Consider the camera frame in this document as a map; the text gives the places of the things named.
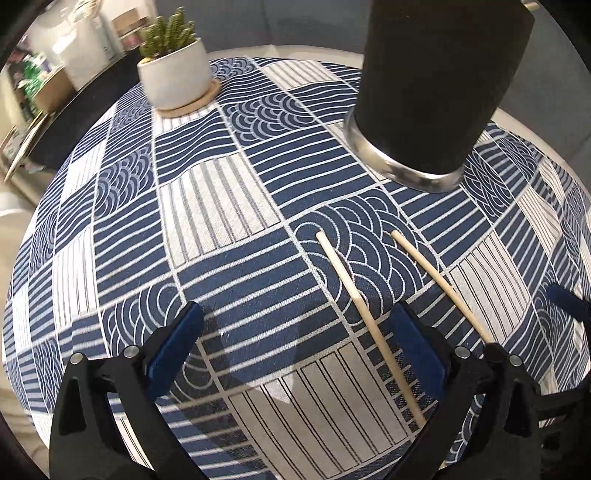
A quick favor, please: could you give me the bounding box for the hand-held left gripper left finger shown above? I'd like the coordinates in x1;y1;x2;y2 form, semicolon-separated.
48;301;218;480

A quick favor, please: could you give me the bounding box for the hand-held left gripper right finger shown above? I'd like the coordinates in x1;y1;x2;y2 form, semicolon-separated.
390;302;550;480

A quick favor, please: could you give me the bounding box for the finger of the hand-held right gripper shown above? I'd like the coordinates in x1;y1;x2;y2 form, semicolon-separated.
547;284;591;324

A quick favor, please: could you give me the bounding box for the wooden chopstick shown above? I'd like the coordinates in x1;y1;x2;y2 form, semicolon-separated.
390;231;495;344
316;232;428;425

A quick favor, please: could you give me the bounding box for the black cylindrical utensil holder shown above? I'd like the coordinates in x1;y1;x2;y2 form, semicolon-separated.
344;0;534;193

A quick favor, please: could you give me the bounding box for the blue white patterned tablecloth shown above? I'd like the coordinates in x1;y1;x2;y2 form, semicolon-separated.
2;55;591;480

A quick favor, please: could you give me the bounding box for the dark bench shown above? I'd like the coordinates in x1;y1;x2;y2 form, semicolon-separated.
28;51;144;171

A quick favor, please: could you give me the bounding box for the round cork coaster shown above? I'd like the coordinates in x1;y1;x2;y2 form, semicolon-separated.
157;78;223;118

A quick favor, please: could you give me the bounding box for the white pot with cactus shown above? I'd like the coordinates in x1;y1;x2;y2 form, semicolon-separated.
137;7;215;112

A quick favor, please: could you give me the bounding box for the cardboard box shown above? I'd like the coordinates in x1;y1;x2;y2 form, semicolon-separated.
32;67;77;114

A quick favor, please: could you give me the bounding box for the wooden frame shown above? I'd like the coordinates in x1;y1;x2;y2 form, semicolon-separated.
2;113;49;183

